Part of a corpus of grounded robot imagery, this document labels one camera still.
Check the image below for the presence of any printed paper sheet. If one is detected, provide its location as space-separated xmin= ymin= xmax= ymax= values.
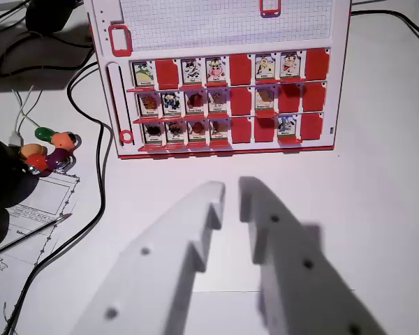
xmin=0 ymin=172 xmax=82 ymax=335

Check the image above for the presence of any Rouge-Gorge picture card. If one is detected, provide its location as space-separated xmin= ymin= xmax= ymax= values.
xmin=185 ymin=90 xmax=207 ymax=116

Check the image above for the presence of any colourful bead keychain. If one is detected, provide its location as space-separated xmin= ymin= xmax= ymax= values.
xmin=18 ymin=126 xmax=81 ymax=175

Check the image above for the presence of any black fabric pouch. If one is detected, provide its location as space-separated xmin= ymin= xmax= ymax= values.
xmin=0 ymin=136 xmax=41 ymax=256

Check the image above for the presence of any ballpoint pen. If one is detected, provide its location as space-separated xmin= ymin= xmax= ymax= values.
xmin=0 ymin=213 xmax=73 ymax=258

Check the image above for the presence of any black box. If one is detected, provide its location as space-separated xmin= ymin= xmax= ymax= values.
xmin=25 ymin=0 xmax=83 ymax=34

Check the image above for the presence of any red and white game board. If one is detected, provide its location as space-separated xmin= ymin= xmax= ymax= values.
xmin=84 ymin=0 xmax=352 ymax=161

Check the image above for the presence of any thin white cable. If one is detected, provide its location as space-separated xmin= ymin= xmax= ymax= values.
xmin=11 ymin=89 xmax=41 ymax=128

